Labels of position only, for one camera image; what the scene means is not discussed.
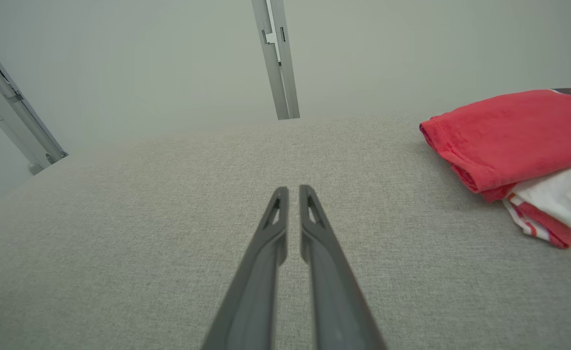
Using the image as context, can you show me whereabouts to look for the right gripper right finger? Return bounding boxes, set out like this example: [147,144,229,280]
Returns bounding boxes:
[299,184,388,350]

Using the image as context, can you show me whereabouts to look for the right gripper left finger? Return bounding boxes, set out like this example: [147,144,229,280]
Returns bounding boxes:
[202,186,290,350]

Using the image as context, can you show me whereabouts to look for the red Bulls print shorts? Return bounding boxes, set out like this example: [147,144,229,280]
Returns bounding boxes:
[503,197,571,250]

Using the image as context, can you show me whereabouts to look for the red white-sleeved t-shirt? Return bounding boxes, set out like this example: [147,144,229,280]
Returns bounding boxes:
[419,87,571,230]

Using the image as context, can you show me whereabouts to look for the grey fabric sofa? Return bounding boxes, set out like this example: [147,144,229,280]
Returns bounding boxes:
[0,113,571,350]

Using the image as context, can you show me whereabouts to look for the grey partition frame post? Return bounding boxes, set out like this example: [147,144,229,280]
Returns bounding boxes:
[251,0,291,121]
[269,0,301,120]

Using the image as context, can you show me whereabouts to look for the slanted grey partition post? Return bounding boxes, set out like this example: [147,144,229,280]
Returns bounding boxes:
[0,27,68,175]

